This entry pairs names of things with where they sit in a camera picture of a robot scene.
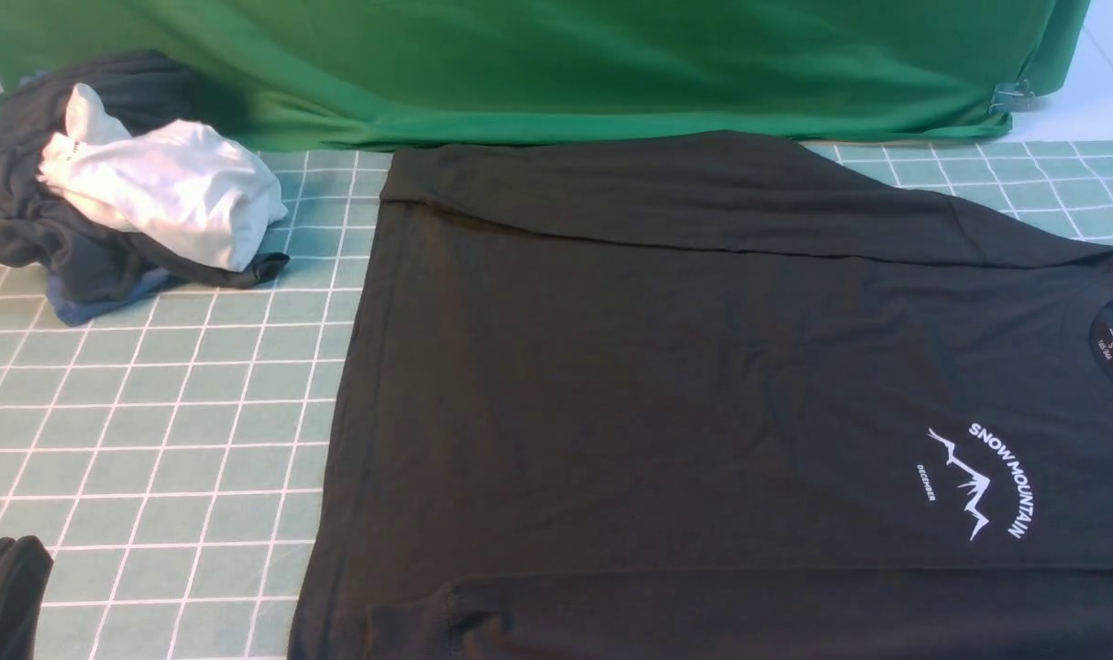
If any dark gray long-sleeved shirt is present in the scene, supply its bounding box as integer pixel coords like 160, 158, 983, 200
287, 131, 1113, 659

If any green backdrop cloth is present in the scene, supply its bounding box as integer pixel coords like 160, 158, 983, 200
0, 1, 1089, 151

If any white crumpled garment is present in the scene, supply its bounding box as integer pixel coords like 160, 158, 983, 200
39, 83, 288, 272

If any teal grid table mat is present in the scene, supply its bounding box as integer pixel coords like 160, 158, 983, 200
0, 141, 1113, 659

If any blue crumpled garment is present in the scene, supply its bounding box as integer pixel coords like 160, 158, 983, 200
0, 110, 183, 328

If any metal binder clip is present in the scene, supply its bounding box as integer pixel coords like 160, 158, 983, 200
987, 79, 1038, 116

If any dark gray crumpled garment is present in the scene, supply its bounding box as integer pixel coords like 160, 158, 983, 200
0, 50, 289, 302

